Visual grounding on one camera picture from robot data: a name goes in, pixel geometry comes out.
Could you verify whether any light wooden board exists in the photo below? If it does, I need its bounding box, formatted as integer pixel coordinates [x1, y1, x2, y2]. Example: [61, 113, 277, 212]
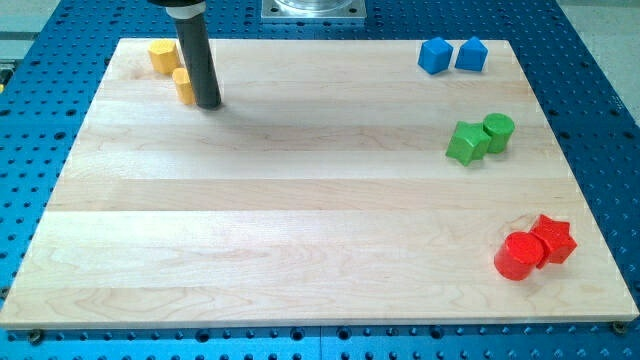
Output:
[1, 38, 638, 329]

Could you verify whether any green star block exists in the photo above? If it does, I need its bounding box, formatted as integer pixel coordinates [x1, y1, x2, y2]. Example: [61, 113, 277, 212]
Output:
[445, 121, 491, 166]

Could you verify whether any small yellow block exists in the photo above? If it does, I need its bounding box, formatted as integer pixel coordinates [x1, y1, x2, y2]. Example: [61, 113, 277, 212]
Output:
[171, 68, 196, 105]

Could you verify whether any blue cube block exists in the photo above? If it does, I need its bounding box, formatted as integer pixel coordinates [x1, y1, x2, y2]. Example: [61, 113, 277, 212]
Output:
[417, 37, 453, 75]

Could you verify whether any green cylinder block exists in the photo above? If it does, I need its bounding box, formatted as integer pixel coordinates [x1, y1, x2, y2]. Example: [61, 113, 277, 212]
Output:
[483, 113, 515, 153]

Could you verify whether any blue pentagon block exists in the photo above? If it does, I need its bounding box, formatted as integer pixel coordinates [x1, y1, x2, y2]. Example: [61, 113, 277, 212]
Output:
[454, 36, 488, 72]

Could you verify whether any yellow hexagon block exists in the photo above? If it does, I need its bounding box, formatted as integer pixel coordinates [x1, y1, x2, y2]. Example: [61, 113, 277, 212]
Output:
[147, 39, 180, 75]

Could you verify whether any red cylinder block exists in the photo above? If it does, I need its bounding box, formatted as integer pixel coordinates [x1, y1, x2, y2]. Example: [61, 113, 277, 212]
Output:
[494, 232, 544, 281]

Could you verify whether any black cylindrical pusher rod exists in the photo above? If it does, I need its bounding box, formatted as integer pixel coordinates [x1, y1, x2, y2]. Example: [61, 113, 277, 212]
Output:
[148, 0, 222, 110]

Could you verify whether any red star block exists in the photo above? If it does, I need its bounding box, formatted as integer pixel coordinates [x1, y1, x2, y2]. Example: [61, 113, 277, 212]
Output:
[529, 214, 577, 269]

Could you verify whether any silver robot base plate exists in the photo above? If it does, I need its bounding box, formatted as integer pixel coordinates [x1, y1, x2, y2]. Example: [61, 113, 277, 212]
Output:
[261, 0, 367, 20]

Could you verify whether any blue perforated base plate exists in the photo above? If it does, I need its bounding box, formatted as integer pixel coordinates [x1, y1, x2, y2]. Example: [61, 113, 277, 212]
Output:
[1, 0, 639, 359]

